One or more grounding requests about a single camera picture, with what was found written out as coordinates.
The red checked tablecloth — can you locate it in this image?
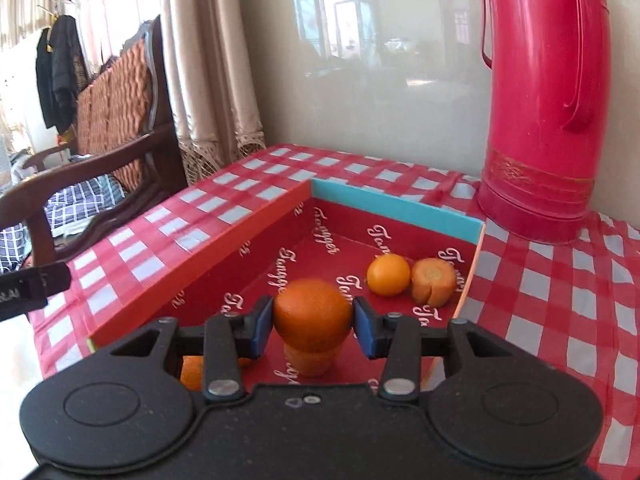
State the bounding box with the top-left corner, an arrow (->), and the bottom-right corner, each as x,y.
27,142 -> 640,480

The beige lace curtain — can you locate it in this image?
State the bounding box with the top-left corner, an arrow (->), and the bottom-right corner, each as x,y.
160,0 -> 267,186

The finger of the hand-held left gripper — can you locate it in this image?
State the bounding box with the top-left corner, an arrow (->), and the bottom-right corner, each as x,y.
0,262 -> 72,322

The dark wooden armchair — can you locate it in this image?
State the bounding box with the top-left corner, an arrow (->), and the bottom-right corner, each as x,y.
0,15 -> 188,266

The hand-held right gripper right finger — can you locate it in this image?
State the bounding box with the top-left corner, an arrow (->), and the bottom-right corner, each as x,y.
352,297 -> 521,404

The orange patterned chair cushion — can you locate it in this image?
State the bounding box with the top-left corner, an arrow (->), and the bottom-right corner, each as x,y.
75,40 -> 153,193

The blue checked cloth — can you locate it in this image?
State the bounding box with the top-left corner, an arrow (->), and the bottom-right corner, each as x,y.
0,172 -> 127,273

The black padded jacket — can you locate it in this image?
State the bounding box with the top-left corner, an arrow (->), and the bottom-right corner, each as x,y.
50,15 -> 91,121

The red printed cardboard box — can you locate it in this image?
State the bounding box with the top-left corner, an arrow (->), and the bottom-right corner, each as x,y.
87,177 -> 487,396

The orange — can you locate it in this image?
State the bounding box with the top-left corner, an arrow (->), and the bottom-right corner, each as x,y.
179,355 -> 252,392
273,278 -> 354,353
366,253 -> 411,297

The carrot piece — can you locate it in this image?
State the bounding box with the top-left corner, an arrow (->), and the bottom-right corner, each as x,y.
411,257 -> 458,306

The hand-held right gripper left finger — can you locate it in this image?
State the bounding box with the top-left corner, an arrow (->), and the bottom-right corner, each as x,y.
107,296 -> 276,404

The dark hanging coat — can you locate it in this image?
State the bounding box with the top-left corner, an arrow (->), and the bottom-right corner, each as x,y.
35,27 -> 57,128

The red thermos jug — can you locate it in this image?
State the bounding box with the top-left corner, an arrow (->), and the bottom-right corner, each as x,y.
475,0 -> 612,246

